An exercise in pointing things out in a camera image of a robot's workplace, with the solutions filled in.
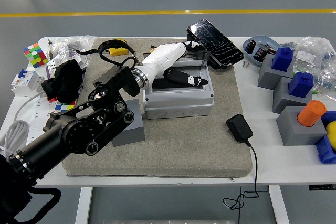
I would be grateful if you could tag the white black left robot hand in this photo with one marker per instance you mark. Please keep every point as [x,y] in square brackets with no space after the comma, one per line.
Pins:
[162,56]

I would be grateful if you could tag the grey box with clear lid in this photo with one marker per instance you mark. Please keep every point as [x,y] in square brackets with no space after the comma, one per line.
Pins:
[178,103]

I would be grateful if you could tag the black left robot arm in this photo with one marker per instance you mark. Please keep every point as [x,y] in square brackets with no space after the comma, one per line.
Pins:
[78,129]

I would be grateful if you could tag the white printed box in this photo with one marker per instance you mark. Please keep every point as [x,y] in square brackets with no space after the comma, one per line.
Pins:
[61,58]

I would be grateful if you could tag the blue block battery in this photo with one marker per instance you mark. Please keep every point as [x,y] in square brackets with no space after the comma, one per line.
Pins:
[283,60]
[301,85]

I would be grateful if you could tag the orange cylinder battery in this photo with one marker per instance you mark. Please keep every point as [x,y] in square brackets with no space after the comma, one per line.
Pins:
[311,113]

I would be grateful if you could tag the black device base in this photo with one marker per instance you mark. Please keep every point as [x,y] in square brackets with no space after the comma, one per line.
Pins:
[190,37]

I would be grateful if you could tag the grey block with round hole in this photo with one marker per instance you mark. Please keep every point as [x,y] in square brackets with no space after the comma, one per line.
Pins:
[131,134]

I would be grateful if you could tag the black capacitor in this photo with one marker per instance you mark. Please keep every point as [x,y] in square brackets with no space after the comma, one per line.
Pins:
[251,46]
[260,53]

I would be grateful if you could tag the clear plastic bag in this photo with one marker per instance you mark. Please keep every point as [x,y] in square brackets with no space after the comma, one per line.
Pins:
[73,41]

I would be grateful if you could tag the grey-brown fabric mat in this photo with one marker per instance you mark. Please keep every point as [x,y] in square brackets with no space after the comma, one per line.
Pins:
[183,150]

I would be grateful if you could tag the black cloth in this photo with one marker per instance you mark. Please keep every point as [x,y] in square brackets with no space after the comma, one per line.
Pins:
[64,81]

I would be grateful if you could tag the black power adapter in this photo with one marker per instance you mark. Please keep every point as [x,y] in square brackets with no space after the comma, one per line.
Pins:
[239,128]

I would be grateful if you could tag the small metal part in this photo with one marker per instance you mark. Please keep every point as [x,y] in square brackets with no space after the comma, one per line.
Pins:
[267,47]

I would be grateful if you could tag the grey block holder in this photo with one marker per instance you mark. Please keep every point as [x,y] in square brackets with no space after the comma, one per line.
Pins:
[294,132]
[267,75]
[284,100]

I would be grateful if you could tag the blue-grey tray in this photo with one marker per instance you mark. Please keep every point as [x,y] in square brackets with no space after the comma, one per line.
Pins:
[271,42]

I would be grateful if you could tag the small colourful puzzle cube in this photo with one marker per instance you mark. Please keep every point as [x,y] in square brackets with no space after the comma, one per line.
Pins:
[64,107]

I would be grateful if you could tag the silver pen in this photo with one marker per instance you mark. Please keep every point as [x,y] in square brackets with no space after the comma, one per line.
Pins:
[49,48]

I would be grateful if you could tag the large colourful puzzle cube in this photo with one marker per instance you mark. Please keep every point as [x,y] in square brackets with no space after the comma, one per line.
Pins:
[35,55]

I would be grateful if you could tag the white power strip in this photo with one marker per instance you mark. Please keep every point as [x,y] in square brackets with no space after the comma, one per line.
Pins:
[39,119]

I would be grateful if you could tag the white circuit breaker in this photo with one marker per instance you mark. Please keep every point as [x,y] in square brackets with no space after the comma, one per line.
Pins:
[26,82]

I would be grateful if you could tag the clear bags of small parts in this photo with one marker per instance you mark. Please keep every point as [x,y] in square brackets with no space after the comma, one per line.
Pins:
[312,53]

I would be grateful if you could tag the white table leg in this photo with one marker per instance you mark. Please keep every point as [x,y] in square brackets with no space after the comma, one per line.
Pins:
[279,205]
[82,208]

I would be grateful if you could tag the yellow round object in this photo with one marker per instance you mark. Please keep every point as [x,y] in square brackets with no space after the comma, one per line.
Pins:
[332,134]

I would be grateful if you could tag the blue plastic bin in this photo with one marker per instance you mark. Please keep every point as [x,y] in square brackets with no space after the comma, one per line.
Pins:
[325,150]

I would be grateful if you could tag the black table control panel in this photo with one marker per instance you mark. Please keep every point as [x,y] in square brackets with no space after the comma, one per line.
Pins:
[321,187]

